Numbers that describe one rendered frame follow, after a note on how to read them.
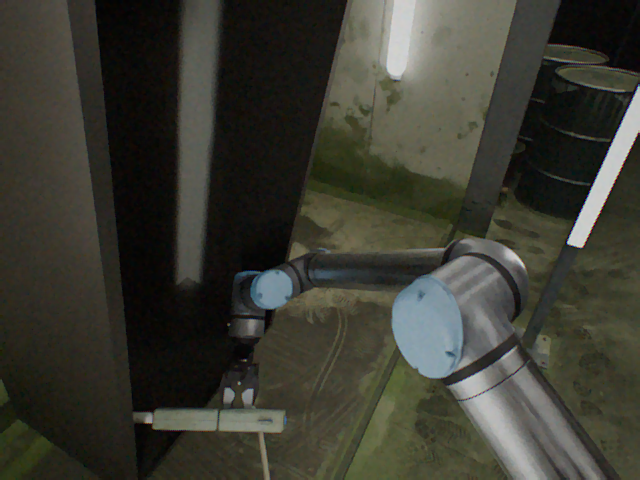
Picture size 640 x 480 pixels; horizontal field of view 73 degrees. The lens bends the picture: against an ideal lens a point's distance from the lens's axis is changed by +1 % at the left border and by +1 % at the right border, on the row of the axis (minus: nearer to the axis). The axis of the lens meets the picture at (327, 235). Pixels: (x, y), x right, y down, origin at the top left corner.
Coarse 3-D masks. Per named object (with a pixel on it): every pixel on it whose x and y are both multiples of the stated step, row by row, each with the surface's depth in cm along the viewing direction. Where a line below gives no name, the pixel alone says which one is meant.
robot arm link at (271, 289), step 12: (252, 276) 109; (264, 276) 101; (276, 276) 102; (288, 276) 104; (252, 288) 102; (264, 288) 101; (276, 288) 102; (288, 288) 103; (252, 300) 103; (264, 300) 100; (276, 300) 101
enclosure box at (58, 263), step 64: (0, 0) 37; (64, 0) 34; (128, 0) 80; (192, 0) 94; (256, 0) 90; (320, 0) 84; (0, 64) 41; (64, 64) 37; (128, 64) 86; (192, 64) 103; (256, 64) 97; (320, 64) 91; (0, 128) 46; (64, 128) 42; (128, 128) 94; (192, 128) 115; (256, 128) 106; (320, 128) 98; (0, 192) 53; (64, 192) 47; (128, 192) 103; (192, 192) 128; (256, 192) 117; (0, 256) 63; (64, 256) 55; (128, 256) 115; (192, 256) 144; (256, 256) 130; (0, 320) 76; (64, 320) 64; (128, 320) 130; (192, 320) 138; (64, 384) 79; (128, 384) 72; (192, 384) 122; (64, 448) 101; (128, 448) 84
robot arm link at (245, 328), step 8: (232, 320) 112; (240, 320) 110; (248, 320) 110; (256, 320) 111; (264, 320) 114; (232, 328) 111; (240, 328) 110; (248, 328) 110; (256, 328) 111; (240, 336) 110; (248, 336) 111; (256, 336) 111
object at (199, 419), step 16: (144, 416) 103; (160, 416) 102; (176, 416) 102; (192, 416) 102; (208, 416) 102; (224, 416) 102; (240, 416) 102; (256, 416) 102; (272, 416) 102; (272, 432) 102
